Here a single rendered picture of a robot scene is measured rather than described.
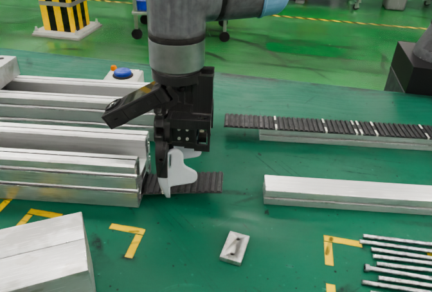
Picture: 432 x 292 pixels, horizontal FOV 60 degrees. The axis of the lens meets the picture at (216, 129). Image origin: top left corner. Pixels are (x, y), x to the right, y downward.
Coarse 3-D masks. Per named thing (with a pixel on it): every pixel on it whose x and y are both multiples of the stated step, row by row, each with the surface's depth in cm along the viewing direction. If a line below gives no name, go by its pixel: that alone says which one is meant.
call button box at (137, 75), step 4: (112, 72) 90; (132, 72) 90; (136, 72) 90; (140, 72) 90; (108, 76) 88; (112, 76) 88; (132, 76) 88; (136, 76) 89; (140, 76) 89; (116, 80) 86; (120, 80) 86; (124, 80) 86; (128, 80) 86; (132, 80) 86; (136, 80) 87; (140, 80) 89
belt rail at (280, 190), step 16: (272, 176) 63; (288, 176) 63; (272, 192) 60; (288, 192) 60; (304, 192) 60; (320, 192) 60; (336, 192) 60; (352, 192) 60; (368, 192) 61; (384, 192) 61; (400, 192) 61; (416, 192) 61; (336, 208) 61; (352, 208) 61; (368, 208) 61; (384, 208) 61; (400, 208) 60; (416, 208) 60
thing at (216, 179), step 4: (212, 172) 64; (216, 172) 64; (220, 172) 64; (212, 176) 63; (216, 176) 63; (220, 176) 63; (212, 180) 62; (216, 180) 62; (220, 180) 62; (212, 184) 61; (216, 184) 62; (220, 184) 61; (212, 188) 60; (216, 188) 61; (220, 188) 60; (208, 192) 60; (212, 192) 60; (216, 192) 60; (220, 192) 60
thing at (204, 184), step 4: (204, 172) 64; (208, 172) 64; (200, 176) 64; (204, 176) 64; (208, 176) 63; (200, 180) 62; (204, 180) 63; (208, 180) 62; (200, 184) 62; (204, 184) 62; (208, 184) 61; (200, 188) 61; (204, 188) 61; (208, 188) 61; (196, 192) 60; (200, 192) 60; (204, 192) 60
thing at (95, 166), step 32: (0, 128) 63; (32, 128) 63; (64, 128) 64; (96, 128) 64; (0, 160) 56; (32, 160) 56; (64, 160) 56; (96, 160) 56; (128, 160) 57; (0, 192) 60; (32, 192) 59; (64, 192) 59; (96, 192) 59; (128, 192) 58
